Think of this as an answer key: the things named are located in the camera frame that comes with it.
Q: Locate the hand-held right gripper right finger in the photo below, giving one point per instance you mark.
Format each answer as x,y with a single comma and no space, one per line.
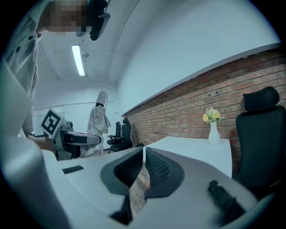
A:
196,185

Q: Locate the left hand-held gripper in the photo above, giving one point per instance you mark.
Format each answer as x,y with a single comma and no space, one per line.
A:
51,121

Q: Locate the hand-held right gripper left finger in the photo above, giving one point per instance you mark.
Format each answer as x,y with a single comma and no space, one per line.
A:
89,174

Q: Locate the white cylindrical roll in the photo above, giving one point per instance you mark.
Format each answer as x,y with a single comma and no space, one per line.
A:
98,125

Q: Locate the person's left forearm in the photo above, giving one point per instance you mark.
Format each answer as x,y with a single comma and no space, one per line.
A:
42,143

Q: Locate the white table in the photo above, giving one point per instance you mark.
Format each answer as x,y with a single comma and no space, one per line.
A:
190,152

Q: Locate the black office chair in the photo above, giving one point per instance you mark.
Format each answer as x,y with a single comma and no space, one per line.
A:
118,129
261,145
125,138

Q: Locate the white vase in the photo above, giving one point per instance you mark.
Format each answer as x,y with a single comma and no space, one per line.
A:
213,135

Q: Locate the yellow flower bouquet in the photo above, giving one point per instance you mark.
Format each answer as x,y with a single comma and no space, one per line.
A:
212,115

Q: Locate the ceiling tube light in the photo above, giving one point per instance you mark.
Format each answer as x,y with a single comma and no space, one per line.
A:
78,60

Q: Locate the person's grey shirt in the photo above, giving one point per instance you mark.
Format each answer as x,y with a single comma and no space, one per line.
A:
22,56

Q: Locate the person's head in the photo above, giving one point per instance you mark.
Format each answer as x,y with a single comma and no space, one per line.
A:
64,18

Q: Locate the black head camera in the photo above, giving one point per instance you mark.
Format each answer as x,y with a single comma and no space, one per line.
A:
98,22

